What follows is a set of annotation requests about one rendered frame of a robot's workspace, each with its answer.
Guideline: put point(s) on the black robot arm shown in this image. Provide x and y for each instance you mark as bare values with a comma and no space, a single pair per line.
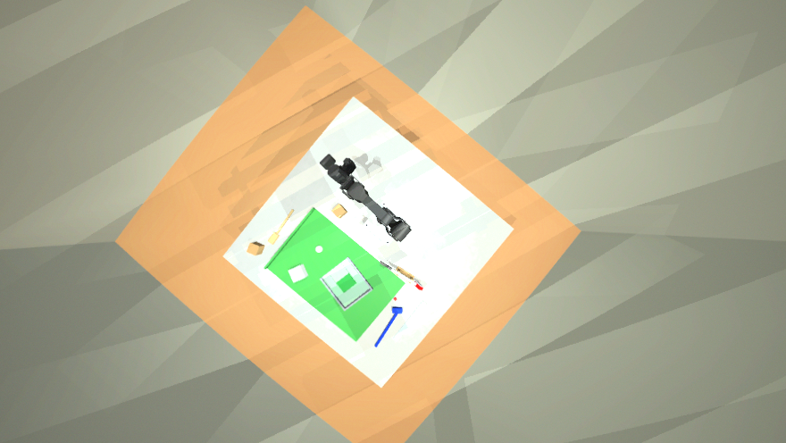
356,191

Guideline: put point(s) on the blue golf putter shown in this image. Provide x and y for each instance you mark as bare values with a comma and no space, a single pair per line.
395,310

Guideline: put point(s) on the small tan cube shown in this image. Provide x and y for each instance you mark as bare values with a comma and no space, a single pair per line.
339,211
255,248

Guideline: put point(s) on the green flat mat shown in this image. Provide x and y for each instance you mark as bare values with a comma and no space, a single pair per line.
336,247

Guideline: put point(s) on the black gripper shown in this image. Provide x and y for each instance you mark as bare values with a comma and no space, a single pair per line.
327,161

